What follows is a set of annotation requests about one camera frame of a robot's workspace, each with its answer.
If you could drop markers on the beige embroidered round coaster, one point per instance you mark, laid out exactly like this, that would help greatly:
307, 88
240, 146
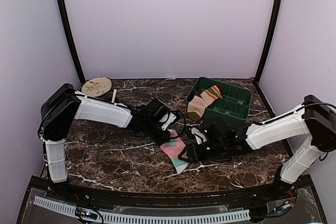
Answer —
97, 86

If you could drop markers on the pink patterned sock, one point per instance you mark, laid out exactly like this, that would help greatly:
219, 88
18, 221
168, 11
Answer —
172, 149

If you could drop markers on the right black frame post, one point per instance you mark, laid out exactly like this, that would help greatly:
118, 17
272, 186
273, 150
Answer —
268, 40

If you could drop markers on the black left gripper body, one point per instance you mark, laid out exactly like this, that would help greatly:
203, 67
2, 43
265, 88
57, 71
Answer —
150, 131

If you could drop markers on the wooden stick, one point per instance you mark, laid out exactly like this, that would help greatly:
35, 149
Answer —
114, 95

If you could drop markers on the black front rail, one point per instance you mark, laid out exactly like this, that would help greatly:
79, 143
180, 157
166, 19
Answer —
109, 198

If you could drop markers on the dark blue mug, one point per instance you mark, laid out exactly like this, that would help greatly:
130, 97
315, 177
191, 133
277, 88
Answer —
109, 99

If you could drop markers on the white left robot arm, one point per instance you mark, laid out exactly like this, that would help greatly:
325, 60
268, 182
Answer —
67, 104

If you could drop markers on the green compartment tray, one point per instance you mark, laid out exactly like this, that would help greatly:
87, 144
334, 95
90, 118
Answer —
234, 105

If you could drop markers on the left black frame post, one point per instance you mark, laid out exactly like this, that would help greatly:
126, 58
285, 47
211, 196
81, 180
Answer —
70, 40

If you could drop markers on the black frame post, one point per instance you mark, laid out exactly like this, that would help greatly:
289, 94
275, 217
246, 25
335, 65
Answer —
268, 40
70, 40

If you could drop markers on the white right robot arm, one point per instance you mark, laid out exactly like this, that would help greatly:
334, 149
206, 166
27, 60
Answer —
313, 119

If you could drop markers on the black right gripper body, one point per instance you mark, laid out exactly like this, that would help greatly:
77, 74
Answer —
217, 147

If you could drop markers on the beige striped sock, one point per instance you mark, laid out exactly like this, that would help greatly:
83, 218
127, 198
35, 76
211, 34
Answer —
197, 106

